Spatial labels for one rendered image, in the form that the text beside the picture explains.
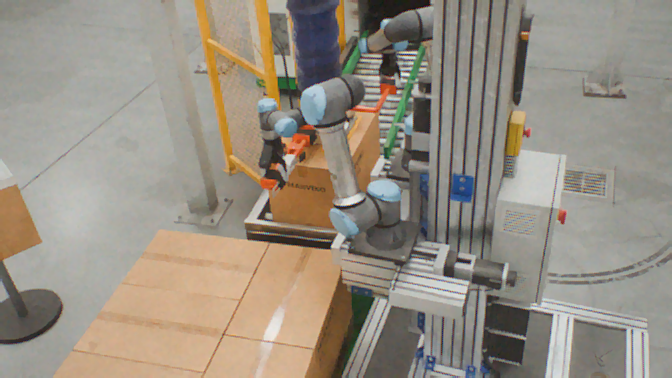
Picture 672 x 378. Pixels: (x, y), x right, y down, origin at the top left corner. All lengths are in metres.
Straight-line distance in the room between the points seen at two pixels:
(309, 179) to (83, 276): 1.72
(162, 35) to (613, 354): 2.77
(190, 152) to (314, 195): 1.24
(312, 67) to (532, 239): 1.23
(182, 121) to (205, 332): 1.55
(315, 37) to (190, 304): 1.30
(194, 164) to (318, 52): 1.50
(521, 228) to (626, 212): 2.12
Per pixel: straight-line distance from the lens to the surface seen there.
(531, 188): 2.38
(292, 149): 2.86
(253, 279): 3.04
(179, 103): 3.93
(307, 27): 2.89
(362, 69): 4.77
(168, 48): 3.78
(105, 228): 4.51
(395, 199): 2.27
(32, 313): 4.05
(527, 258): 2.46
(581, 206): 4.41
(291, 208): 3.18
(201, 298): 3.01
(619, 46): 5.63
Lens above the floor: 2.61
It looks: 37 degrees down
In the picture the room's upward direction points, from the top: 4 degrees counter-clockwise
